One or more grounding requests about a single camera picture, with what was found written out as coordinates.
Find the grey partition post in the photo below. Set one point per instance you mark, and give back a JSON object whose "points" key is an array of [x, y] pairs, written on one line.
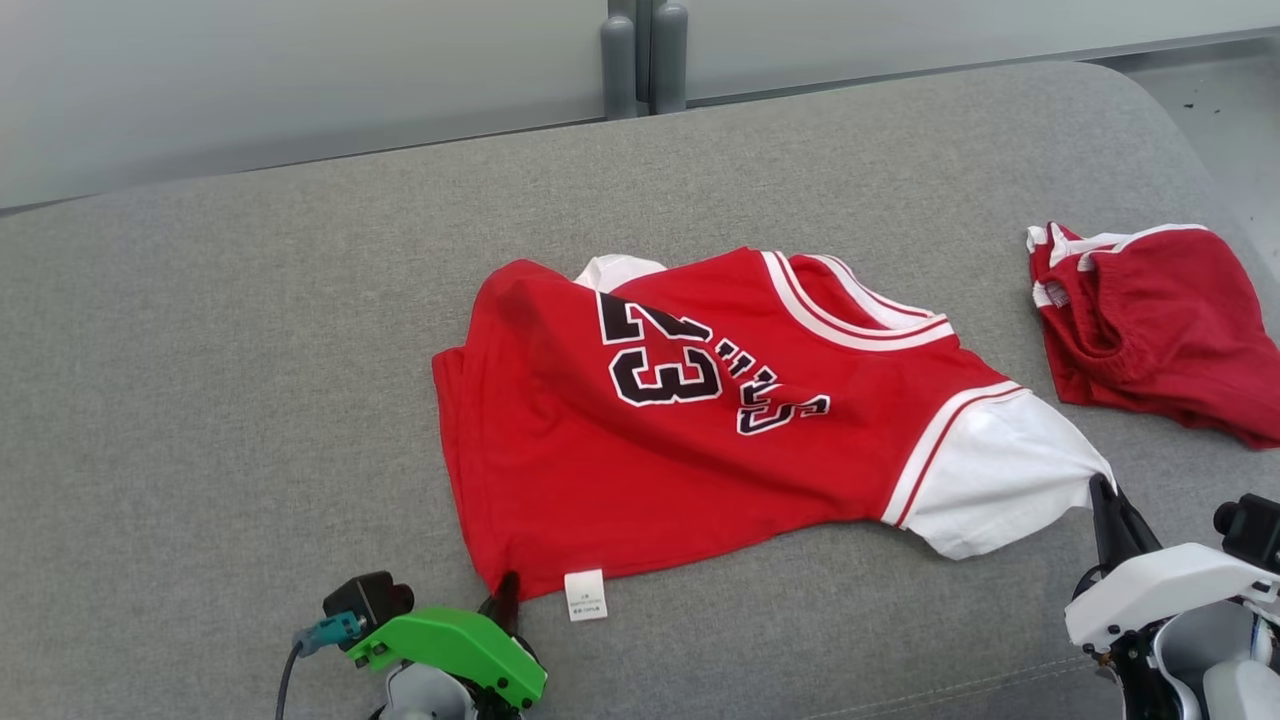
{"points": [[645, 60]]}

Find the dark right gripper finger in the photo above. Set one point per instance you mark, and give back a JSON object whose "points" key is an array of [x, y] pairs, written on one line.
{"points": [[1104, 530], [1138, 540]]}

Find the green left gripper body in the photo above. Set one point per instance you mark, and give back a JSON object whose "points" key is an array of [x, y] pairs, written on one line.
{"points": [[460, 645]]}

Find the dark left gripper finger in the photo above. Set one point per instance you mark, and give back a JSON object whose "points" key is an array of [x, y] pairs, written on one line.
{"points": [[510, 605], [491, 615]]}

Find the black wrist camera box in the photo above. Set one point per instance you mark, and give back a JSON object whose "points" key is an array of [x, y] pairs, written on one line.
{"points": [[368, 600], [1252, 530]]}

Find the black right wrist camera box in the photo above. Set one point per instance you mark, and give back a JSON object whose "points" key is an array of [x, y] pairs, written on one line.
{"points": [[1252, 530]]}

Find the grey fabric sofa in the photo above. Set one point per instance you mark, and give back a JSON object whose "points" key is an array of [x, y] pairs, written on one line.
{"points": [[250, 400]]}

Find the red shorts with white stripes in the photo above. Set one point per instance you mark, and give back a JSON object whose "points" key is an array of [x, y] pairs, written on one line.
{"points": [[1170, 330]]}

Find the red basketball jersey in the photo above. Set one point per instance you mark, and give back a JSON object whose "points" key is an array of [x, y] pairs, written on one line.
{"points": [[620, 470]]}

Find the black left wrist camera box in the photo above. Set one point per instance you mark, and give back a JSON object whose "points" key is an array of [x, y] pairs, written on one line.
{"points": [[368, 600]]}

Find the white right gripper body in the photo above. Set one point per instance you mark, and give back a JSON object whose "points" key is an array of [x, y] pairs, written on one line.
{"points": [[1170, 590]]}

